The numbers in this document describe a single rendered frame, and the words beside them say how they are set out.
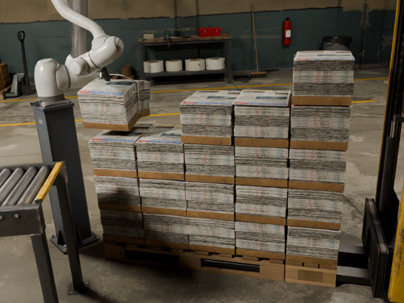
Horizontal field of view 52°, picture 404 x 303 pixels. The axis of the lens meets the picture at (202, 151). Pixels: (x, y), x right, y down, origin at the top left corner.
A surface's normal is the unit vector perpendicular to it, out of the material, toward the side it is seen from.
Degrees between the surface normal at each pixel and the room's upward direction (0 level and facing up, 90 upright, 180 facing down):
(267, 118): 90
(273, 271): 90
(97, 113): 101
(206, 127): 90
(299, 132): 90
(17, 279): 0
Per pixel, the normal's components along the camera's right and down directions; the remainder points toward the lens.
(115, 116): -0.24, 0.52
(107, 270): -0.04, -0.94
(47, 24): 0.11, 0.33
